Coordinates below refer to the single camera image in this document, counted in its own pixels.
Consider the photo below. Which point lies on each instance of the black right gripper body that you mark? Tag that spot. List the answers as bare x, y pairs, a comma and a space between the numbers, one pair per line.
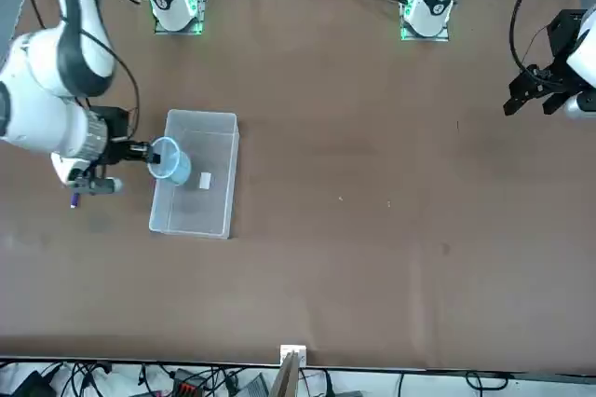
118, 150

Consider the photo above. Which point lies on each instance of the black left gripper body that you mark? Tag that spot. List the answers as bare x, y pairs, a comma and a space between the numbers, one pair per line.
556, 75

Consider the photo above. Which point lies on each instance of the blue pencil holder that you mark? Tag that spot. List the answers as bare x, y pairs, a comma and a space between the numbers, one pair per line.
174, 168

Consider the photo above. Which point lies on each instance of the purple marker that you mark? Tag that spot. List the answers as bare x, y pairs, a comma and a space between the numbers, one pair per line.
74, 202

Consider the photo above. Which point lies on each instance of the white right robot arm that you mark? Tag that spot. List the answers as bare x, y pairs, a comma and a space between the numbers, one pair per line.
42, 103

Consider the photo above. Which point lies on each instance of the clear plastic box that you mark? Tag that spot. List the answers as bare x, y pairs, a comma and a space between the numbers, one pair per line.
195, 220

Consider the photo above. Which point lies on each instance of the black right wrist block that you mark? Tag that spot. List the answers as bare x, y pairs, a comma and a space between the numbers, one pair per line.
114, 122

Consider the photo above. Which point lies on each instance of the black wrist block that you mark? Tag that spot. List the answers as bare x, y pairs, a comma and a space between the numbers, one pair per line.
114, 122
563, 33

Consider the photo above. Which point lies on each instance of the black left wrist block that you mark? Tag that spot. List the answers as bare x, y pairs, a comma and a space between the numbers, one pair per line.
563, 33

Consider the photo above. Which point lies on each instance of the small white label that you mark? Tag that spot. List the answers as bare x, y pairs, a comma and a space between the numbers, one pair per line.
205, 181

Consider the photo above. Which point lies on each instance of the black power adapter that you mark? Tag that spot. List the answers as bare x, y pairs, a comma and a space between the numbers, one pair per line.
30, 385

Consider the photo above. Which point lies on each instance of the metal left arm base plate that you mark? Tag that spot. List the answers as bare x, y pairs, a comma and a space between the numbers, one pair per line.
442, 38

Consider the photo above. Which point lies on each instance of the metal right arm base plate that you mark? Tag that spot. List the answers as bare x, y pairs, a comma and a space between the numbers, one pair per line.
179, 32

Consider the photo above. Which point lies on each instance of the white post foot bracket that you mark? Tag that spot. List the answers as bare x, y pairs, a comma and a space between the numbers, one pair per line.
300, 350

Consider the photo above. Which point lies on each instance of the aluminium camera post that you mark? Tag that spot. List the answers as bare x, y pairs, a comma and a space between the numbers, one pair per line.
286, 383

